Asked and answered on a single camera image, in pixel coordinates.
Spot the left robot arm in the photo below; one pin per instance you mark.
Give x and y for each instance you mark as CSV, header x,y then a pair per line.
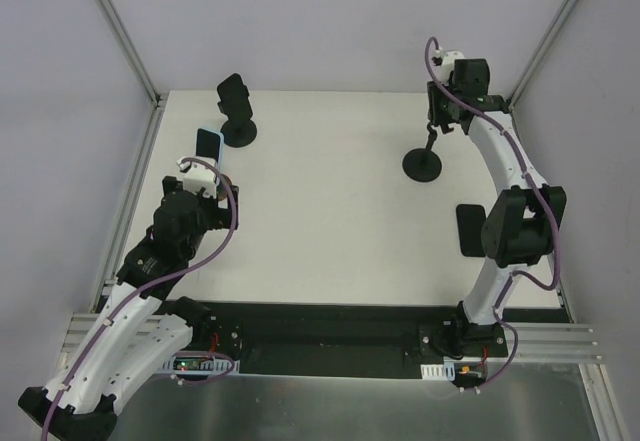
x,y
84,401

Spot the left aluminium frame post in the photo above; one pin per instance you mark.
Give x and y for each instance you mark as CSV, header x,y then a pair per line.
x,y
127,47

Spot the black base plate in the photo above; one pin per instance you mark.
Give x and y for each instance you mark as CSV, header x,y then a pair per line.
x,y
378,342

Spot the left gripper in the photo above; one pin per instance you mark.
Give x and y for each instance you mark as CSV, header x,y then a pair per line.
x,y
226,200

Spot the right white cable duct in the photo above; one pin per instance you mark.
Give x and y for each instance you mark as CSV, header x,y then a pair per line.
x,y
438,372

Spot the left white cable duct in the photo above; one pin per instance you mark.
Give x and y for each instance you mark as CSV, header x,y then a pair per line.
x,y
199,365

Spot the blue case phone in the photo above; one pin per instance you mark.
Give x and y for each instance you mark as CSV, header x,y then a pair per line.
x,y
209,144

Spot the black phone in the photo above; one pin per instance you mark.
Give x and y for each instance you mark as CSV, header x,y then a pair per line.
x,y
234,99
470,220

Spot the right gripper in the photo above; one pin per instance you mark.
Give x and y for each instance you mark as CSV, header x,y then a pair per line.
x,y
441,112

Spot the black round base stand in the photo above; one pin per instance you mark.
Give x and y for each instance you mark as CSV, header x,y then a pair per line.
x,y
423,164

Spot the aluminium frame post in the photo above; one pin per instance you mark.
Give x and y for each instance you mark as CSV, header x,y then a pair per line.
x,y
543,48
127,47

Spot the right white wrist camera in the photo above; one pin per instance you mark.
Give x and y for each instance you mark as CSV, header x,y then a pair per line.
x,y
444,63

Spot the rear black phone stand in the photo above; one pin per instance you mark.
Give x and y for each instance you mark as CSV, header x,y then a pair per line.
x,y
239,130

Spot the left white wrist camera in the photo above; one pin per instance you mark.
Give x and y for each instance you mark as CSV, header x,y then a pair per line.
x,y
197,178

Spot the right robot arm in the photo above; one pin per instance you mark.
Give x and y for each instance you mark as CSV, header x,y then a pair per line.
x,y
522,226

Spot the brown base phone stand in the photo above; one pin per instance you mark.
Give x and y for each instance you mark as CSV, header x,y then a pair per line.
x,y
221,190

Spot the right aluminium frame post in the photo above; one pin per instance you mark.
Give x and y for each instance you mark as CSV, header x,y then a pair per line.
x,y
543,48

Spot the white cable duct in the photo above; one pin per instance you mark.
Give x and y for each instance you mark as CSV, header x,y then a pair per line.
x,y
438,372
199,365

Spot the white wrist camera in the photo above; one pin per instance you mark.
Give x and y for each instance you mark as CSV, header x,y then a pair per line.
x,y
444,63
197,178

